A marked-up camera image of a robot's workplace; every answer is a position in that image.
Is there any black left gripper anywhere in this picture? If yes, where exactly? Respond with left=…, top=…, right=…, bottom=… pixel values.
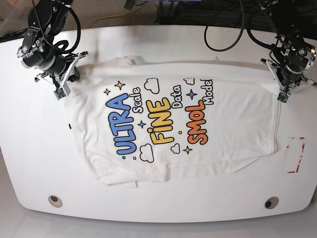
left=272, top=37, right=317, bottom=74

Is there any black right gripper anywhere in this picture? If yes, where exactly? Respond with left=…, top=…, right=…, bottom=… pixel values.
left=17, top=28, right=80, bottom=82

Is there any white printed T-shirt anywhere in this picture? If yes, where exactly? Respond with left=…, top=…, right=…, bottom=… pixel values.
left=64, top=57, right=280, bottom=187

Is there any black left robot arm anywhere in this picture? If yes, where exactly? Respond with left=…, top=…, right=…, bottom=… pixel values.
left=259, top=0, right=317, bottom=86

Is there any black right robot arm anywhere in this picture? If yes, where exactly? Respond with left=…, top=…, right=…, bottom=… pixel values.
left=17, top=0, right=81, bottom=81

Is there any red tape rectangle marker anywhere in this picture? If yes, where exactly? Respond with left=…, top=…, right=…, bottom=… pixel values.
left=284, top=137, right=306, bottom=174

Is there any left table grommet hole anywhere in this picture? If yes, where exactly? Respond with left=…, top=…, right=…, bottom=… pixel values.
left=48, top=195, right=62, bottom=208

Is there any table grommet hole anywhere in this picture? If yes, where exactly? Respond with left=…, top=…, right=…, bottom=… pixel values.
left=48, top=195, right=62, bottom=208
left=264, top=197, right=279, bottom=210

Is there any right table grommet hole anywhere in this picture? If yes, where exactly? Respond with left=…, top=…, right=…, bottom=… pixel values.
left=264, top=197, right=279, bottom=210

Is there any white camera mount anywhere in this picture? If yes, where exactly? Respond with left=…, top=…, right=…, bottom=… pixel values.
left=35, top=51, right=88, bottom=100
left=261, top=58, right=317, bottom=103

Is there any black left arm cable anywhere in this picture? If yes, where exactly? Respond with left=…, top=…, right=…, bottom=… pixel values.
left=203, top=0, right=280, bottom=53

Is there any yellow cable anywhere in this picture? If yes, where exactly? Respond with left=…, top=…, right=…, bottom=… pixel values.
left=85, top=8, right=142, bottom=30

